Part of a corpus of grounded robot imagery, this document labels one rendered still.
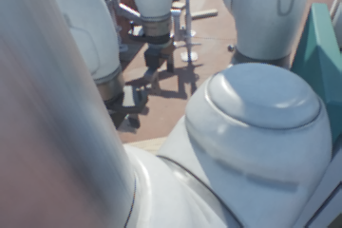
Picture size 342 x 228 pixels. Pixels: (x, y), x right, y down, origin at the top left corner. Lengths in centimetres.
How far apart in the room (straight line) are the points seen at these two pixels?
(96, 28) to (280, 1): 43
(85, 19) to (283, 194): 33
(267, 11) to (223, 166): 47
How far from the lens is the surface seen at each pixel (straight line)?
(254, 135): 20
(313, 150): 23
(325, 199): 52
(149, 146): 141
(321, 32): 50
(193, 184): 21
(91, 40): 38
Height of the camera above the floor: 113
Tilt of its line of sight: 42 degrees down
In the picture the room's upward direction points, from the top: 6 degrees counter-clockwise
